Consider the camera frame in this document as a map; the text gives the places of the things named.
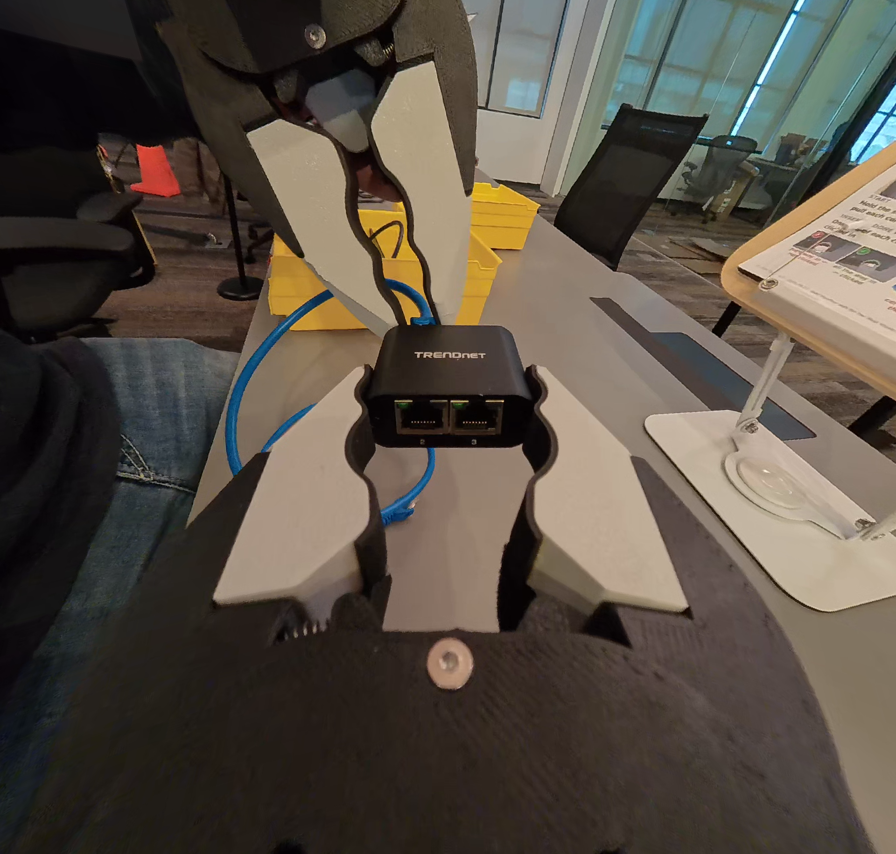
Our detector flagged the grey mesh office chair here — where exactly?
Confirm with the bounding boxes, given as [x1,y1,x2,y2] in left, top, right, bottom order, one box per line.
[680,134,772,226]

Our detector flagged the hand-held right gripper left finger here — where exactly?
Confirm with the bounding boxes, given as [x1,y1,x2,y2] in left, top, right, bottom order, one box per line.
[212,366,390,620]

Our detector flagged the printed instruction sheet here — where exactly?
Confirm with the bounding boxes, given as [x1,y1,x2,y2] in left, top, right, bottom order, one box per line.
[738,168,896,340]

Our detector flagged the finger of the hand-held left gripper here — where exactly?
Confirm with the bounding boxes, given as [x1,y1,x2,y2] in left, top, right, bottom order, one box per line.
[245,119,408,334]
[364,60,469,326]

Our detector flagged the person's left hand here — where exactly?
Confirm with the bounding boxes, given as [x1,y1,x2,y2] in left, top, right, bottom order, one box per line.
[352,152,407,202]

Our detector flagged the black network switch box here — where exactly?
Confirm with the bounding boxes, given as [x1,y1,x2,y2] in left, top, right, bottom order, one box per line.
[360,325,547,449]

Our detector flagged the orange traffic cone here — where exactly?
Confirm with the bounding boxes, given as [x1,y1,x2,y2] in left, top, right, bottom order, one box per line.
[129,143,181,198]

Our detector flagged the person's blue jeans legs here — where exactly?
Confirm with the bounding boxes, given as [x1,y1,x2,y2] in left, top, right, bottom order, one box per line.
[0,339,242,841]

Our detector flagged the blue ethernet cable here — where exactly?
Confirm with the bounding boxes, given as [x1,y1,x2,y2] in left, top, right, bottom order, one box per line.
[227,280,438,526]

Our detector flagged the flat cardboard sheets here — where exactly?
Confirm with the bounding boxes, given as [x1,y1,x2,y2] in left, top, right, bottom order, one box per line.
[668,236,744,275]

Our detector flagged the yellow plastic bin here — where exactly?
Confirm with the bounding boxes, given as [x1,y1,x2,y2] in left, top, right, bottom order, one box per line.
[468,180,541,251]
[268,206,504,332]

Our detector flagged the black mesh office chair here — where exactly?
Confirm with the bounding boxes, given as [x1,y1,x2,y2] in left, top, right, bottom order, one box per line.
[553,103,709,271]

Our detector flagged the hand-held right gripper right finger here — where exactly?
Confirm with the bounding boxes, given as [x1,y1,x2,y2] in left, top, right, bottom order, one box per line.
[498,366,690,618]

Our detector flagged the black metal stand legs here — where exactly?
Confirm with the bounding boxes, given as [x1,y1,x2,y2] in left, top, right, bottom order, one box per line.
[713,299,896,443]

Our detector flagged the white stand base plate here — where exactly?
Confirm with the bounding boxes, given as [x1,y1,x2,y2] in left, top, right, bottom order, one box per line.
[644,409,896,613]

